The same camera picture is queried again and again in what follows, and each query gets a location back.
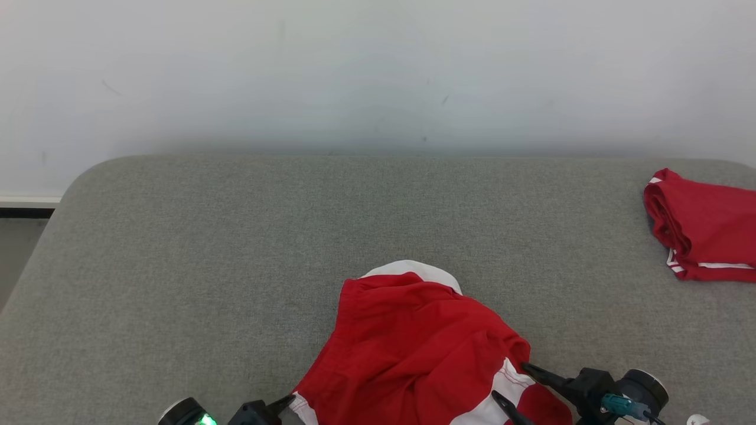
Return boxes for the red basketball jersey with number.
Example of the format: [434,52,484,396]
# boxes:
[643,168,756,283]

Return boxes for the white and black baseboard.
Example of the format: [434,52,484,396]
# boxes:
[0,197,63,220]

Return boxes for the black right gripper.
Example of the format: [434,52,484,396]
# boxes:
[491,362,618,425]

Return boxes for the red and white shorts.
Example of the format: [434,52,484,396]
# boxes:
[289,260,573,425]

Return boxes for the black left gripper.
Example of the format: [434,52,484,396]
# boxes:
[227,394,296,425]

